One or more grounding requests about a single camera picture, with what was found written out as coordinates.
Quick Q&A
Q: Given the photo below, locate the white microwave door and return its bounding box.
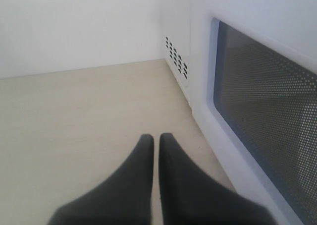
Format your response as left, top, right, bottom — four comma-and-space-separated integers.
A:
190, 0, 317, 225

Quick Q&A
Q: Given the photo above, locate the white Midea microwave oven body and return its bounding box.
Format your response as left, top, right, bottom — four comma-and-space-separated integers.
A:
161, 0, 192, 107

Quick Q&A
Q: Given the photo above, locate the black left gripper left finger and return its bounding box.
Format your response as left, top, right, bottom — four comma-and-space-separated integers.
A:
48, 134, 154, 225

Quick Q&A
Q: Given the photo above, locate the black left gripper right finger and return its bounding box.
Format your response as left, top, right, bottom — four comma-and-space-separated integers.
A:
158, 133, 275, 225

